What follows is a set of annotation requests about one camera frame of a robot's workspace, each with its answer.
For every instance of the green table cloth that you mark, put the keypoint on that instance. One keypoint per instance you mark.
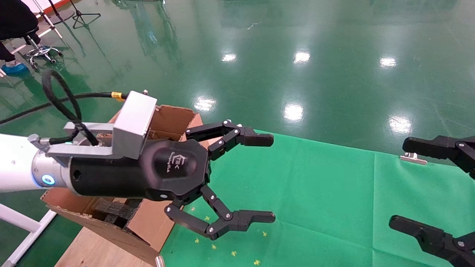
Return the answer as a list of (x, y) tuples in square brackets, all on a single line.
[(334, 193)]

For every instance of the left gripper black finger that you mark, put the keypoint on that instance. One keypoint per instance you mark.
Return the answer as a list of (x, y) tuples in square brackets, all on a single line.
[(256, 218), (256, 140)]

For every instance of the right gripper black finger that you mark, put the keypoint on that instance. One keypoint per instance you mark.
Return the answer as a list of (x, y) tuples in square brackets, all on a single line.
[(434, 241), (445, 148)]

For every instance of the large open cardboard carton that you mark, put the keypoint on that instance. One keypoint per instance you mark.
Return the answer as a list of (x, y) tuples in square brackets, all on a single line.
[(170, 118)]

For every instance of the blue shoe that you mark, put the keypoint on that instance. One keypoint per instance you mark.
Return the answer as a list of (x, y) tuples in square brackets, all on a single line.
[(15, 69)]

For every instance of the wheeled metal stool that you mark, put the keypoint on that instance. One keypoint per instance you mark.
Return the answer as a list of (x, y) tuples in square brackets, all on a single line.
[(41, 50)]

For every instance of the white stand leg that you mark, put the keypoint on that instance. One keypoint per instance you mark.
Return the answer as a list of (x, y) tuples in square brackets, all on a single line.
[(52, 25)]

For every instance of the black round base stand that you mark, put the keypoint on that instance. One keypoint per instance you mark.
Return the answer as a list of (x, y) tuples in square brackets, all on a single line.
[(65, 15)]

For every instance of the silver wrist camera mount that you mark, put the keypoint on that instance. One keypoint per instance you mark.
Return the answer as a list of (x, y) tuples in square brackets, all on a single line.
[(133, 118)]

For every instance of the white table frame leg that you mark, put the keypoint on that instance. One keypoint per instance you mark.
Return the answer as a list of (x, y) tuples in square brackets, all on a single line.
[(22, 220)]

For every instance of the black foam packing insert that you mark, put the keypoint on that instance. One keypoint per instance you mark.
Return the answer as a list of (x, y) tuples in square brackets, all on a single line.
[(111, 209)]

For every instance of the person in black clothes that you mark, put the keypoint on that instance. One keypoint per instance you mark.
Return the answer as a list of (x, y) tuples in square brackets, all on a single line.
[(15, 18)]

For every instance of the black tripod stand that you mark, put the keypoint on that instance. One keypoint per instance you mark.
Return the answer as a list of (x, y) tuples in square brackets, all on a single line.
[(79, 15)]

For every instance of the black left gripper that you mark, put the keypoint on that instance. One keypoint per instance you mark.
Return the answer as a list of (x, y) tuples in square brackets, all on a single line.
[(122, 178)]

